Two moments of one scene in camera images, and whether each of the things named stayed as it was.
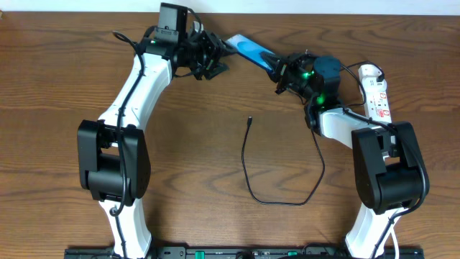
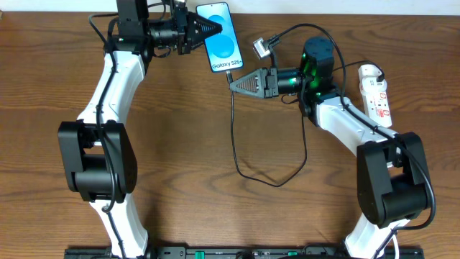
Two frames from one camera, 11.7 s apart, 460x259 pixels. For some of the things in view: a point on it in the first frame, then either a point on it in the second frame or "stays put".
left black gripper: [208, 54] -> [182, 31]
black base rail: [240, 252] stays put
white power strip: [376, 100] stays put
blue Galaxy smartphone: [250, 50] -> [223, 48]
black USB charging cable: [271, 202] -> [305, 124]
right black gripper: [284, 72] -> [271, 83]
